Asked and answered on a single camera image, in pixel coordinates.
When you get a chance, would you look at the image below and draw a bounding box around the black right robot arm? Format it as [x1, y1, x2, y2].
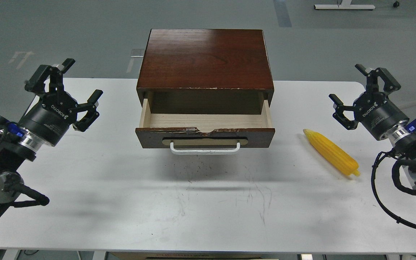
[329, 64, 416, 196]

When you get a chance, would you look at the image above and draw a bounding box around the dark wooden drawer cabinet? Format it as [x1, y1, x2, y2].
[136, 29, 274, 103]

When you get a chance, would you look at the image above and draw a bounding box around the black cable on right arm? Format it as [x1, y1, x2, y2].
[370, 151, 416, 234]

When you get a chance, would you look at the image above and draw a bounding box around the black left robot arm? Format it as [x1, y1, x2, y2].
[0, 58, 103, 218]

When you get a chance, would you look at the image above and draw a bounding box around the wooden drawer with white handle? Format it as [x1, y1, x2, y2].
[135, 90, 275, 149]

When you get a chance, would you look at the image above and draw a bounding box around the yellow corn cob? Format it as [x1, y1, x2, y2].
[303, 129, 360, 176]

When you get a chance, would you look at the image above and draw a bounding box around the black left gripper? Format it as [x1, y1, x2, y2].
[18, 58, 103, 146]

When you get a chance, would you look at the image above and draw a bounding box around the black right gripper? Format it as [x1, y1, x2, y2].
[329, 64, 410, 141]

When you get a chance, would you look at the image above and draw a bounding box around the white stand base background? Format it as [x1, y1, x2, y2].
[313, 0, 376, 10]

